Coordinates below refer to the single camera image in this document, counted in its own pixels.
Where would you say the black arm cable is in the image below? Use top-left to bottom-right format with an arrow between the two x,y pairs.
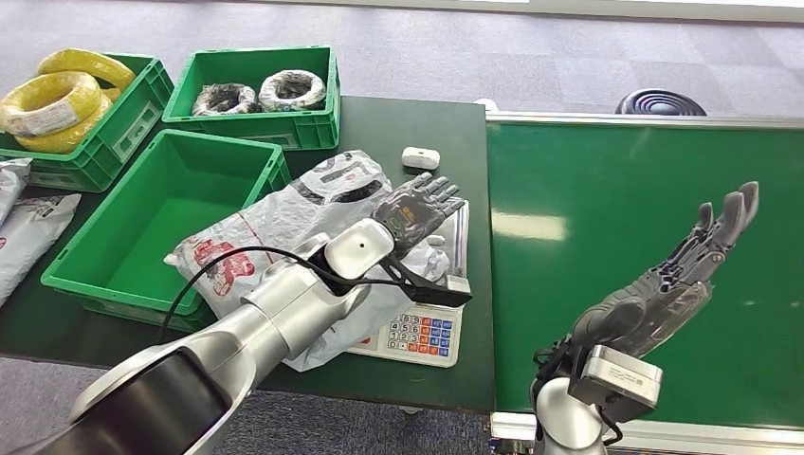
593,405 -> 624,448
155,246 -> 403,347

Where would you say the grey plastic mailer bag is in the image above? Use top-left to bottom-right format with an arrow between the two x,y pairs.
0,157 -> 34,228

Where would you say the grey mailer bag with label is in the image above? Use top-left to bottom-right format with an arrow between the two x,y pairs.
0,192 -> 82,309

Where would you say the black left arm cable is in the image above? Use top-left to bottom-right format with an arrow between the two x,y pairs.
155,246 -> 403,347

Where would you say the green crate with black coils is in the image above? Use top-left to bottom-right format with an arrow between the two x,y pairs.
161,45 -> 341,153

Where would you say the empty green plastic crate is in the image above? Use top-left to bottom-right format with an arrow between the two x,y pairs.
40,128 -> 295,334

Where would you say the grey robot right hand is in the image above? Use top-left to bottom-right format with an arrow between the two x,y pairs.
568,181 -> 760,359

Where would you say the green crate with yellow coils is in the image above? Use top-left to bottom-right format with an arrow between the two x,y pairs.
0,51 -> 175,194

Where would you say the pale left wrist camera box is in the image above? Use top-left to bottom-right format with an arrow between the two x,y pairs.
379,250 -> 473,309

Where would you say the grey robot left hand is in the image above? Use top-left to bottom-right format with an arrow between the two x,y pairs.
372,173 -> 467,259

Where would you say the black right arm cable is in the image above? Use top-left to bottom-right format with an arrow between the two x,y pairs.
593,405 -> 624,448

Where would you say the small white plastic case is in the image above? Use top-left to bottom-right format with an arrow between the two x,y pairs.
401,146 -> 442,172

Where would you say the grey package with red print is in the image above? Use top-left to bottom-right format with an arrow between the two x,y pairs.
164,149 -> 469,373

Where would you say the black ribbed round object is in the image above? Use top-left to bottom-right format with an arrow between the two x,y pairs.
615,88 -> 709,118

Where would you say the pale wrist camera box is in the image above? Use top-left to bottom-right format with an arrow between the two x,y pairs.
568,343 -> 664,425
379,250 -> 473,309

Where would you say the electronic scale with steel tray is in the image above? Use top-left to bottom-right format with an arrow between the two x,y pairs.
348,200 -> 470,370

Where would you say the green conveyor belt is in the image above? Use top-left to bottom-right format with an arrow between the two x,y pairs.
484,111 -> 804,455

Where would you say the wrapped black wire coil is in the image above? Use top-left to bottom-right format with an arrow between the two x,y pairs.
191,82 -> 261,118
258,69 -> 328,114

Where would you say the yellow wire coil with label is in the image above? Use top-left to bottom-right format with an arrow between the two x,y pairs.
0,70 -> 103,139

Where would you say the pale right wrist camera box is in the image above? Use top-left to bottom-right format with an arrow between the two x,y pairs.
568,343 -> 664,425

